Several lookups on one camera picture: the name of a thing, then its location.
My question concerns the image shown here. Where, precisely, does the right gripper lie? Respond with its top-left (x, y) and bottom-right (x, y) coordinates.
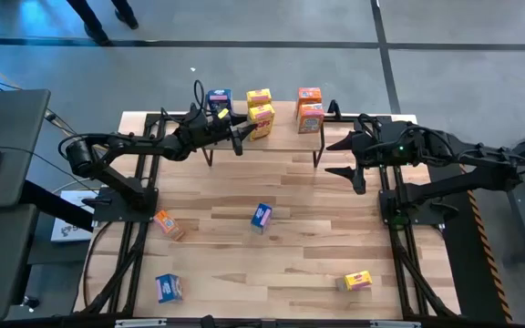
top-left (324, 115), bottom-right (406, 196)

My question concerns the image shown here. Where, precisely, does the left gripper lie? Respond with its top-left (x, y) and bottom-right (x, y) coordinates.
top-left (184, 108), bottom-right (260, 158)

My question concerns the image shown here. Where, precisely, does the yellow Pops cereal box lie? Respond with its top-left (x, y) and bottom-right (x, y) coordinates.
top-left (247, 103), bottom-right (276, 142)
top-left (245, 87), bottom-right (273, 108)
top-left (337, 270), bottom-right (374, 292)

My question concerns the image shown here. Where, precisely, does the blue Frosted Flakes cereal box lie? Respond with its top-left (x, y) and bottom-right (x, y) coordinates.
top-left (206, 87), bottom-right (233, 114)
top-left (154, 272), bottom-right (184, 304)
top-left (250, 202), bottom-right (273, 235)

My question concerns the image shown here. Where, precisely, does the orange Mini Wheats cereal box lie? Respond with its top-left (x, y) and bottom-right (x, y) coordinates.
top-left (296, 102), bottom-right (325, 135)
top-left (152, 209), bottom-right (186, 241)
top-left (295, 87), bottom-right (324, 107)

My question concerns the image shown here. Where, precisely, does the black clamp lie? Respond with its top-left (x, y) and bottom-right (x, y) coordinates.
top-left (326, 98), bottom-right (343, 120)

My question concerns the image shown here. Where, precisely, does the black hazard-striped floor mat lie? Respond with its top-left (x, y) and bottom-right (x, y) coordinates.
top-left (419, 131), bottom-right (515, 325)

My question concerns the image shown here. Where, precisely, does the person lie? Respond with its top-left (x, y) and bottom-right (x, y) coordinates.
top-left (65, 0), bottom-right (139, 47)

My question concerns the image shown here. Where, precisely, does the black desk support beam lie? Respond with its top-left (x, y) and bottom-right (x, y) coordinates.
top-left (19, 179), bottom-right (96, 232)

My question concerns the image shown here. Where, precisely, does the white printed box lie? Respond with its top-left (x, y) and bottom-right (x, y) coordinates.
top-left (50, 189), bottom-right (99, 243)

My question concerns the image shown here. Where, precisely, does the grey desk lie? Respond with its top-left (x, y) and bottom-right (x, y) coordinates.
top-left (0, 88), bottom-right (52, 210)

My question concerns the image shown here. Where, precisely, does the black desk foot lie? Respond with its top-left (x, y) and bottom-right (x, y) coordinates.
top-left (15, 291), bottom-right (76, 321)

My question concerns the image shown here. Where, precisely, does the wooden shelf with black frame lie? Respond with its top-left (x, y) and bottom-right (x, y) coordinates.
top-left (199, 94), bottom-right (326, 169)

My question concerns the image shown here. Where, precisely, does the black metal table frame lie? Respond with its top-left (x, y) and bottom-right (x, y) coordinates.
top-left (77, 111), bottom-right (462, 323)

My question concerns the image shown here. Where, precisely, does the silver aluminium bracket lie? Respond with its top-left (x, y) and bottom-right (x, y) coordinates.
top-left (369, 320), bottom-right (422, 328)
top-left (114, 318), bottom-right (168, 328)

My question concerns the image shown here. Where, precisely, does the black looping cable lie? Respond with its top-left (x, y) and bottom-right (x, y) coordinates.
top-left (82, 220), bottom-right (114, 315)

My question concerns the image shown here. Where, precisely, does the thin black cable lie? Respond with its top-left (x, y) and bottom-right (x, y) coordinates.
top-left (0, 144), bottom-right (73, 178)

